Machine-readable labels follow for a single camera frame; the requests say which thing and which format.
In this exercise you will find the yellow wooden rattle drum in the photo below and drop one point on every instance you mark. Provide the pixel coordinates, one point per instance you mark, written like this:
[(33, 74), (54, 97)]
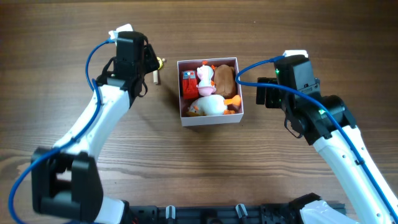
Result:
[(155, 73)]

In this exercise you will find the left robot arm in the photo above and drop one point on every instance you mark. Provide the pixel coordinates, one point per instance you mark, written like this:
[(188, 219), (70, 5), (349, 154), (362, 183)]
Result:
[(65, 178)]

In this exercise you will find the white pink plush duck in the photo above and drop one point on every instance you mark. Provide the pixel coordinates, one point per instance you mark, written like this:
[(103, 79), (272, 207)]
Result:
[(205, 73)]

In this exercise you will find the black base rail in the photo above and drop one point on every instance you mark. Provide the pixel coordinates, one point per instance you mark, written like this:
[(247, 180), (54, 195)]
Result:
[(278, 213)]

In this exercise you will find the brown plush toy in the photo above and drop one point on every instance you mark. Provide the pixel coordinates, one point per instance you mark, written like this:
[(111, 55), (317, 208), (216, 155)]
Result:
[(224, 81)]

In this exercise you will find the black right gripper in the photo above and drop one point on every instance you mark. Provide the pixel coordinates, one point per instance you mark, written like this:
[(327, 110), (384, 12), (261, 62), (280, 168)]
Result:
[(267, 93)]

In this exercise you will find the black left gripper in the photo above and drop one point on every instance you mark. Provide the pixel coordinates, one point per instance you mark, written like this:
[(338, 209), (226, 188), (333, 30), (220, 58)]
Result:
[(152, 60)]

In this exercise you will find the white plush duck yellow hat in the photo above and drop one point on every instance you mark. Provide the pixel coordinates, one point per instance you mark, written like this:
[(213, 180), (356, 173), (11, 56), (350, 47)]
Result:
[(213, 105)]

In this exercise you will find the red toy fire truck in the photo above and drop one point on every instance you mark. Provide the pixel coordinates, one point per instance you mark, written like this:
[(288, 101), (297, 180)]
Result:
[(189, 85)]

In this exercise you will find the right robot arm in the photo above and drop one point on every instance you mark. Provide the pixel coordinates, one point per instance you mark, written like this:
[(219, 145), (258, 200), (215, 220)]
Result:
[(346, 154)]

